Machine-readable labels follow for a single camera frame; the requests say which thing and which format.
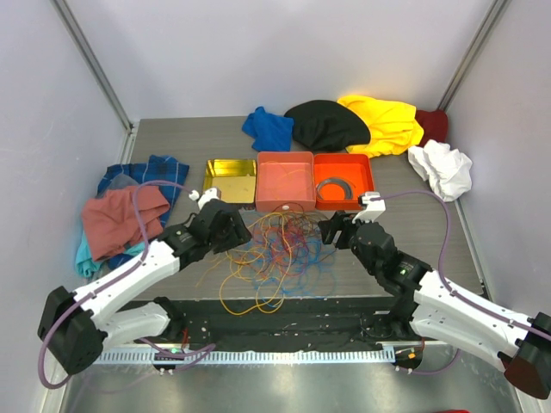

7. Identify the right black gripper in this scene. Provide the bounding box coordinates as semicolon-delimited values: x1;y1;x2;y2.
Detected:
319;210;379;276

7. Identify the orange thin cable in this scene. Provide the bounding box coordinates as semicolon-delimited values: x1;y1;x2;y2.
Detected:
262;161;313;203
194;207;328;315

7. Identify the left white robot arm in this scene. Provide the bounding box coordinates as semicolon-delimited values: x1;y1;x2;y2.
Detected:
38;200;251;375

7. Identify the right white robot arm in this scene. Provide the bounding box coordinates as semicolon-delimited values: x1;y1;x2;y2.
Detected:
319;211;550;400

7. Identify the orange plastic box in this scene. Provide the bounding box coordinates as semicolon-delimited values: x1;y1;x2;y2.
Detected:
313;153;375;211

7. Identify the gold metal tin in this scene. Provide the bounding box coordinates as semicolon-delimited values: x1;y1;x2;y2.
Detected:
203;159;257;206

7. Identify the salmon pink plastic box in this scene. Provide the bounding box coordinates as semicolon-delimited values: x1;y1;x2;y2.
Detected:
255;151;316;213

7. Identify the blue plaid cloth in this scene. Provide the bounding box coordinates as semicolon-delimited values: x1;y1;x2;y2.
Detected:
96;154;190;210

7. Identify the black cloth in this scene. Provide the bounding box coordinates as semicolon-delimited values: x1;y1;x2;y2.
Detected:
284;100;371;152

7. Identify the yellow cloth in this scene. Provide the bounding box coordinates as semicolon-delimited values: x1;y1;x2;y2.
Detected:
337;95;424;158

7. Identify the salmon red cloth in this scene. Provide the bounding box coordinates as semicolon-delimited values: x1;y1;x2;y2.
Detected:
81;186;170;262

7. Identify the white cloth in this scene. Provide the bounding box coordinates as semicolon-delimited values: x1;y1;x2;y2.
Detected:
407;139;473;202

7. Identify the teal cloth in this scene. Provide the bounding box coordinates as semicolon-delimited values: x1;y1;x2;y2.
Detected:
75;232;145;279

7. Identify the dark red cloth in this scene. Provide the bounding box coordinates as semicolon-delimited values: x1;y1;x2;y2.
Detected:
415;109;449;147

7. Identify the dark brown thin cable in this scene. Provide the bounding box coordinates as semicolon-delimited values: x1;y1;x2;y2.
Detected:
253;210;332;268

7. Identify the red thin cable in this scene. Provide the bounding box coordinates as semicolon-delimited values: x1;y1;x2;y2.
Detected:
249;214;319;276

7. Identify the blue thin cable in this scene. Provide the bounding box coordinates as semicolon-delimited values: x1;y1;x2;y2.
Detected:
232;214;341;306

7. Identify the grey coiled cable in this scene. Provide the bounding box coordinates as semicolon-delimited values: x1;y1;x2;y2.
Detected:
316;176;357;201

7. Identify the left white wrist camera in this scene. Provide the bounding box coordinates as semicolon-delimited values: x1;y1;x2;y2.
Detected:
188;187;221;212

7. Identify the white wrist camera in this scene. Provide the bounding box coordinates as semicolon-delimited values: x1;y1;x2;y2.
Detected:
188;187;221;212
352;191;386;224

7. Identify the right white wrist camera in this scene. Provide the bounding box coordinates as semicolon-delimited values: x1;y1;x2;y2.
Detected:
352;191;386;224

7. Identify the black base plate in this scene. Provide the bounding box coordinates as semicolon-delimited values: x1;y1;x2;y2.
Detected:
149;297;421;353

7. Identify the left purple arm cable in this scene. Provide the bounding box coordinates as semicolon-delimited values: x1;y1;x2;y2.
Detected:
37;180;199;391

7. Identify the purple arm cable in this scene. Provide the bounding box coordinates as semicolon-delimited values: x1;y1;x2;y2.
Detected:
369;190;551;345
37;180;199;391

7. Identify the white slotted cable duct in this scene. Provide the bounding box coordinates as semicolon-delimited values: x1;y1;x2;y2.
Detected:
95;345;395;367

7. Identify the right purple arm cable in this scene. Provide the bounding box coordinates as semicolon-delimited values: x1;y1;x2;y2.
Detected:
369;190;551;345

